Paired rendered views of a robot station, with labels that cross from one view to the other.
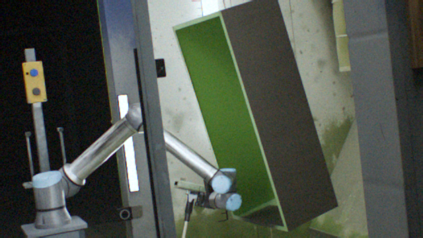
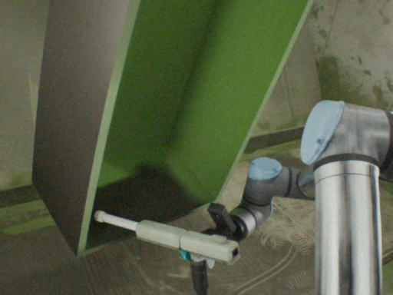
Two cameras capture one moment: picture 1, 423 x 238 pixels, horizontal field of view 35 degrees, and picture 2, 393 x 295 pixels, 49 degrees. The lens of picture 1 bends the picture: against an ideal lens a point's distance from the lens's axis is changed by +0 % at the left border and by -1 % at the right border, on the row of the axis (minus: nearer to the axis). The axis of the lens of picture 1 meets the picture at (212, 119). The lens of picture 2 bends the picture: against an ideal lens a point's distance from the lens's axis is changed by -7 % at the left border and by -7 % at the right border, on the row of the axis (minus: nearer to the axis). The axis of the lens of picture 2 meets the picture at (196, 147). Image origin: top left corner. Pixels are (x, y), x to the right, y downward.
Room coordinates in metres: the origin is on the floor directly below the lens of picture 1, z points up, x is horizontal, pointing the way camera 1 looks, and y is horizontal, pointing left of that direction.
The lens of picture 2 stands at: (4.01, 0.97, 1.51)
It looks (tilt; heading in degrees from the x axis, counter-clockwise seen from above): 31 degrees down; 251
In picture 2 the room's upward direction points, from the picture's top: 11 degrees clockwise
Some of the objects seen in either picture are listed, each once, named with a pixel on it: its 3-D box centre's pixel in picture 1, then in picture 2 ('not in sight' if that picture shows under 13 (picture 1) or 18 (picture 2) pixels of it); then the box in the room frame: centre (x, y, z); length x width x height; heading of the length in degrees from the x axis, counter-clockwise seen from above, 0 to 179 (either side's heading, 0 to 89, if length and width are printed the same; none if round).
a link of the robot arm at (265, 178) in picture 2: (227, 180); (265, 180); (3.44, -0.04, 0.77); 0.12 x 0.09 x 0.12; 168
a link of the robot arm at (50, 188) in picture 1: (49, 189); not in sight; (3.48, 0.90, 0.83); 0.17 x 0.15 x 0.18; 168
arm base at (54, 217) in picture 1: (51, 215); not in sight; (3.47, 0.90, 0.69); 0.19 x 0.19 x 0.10
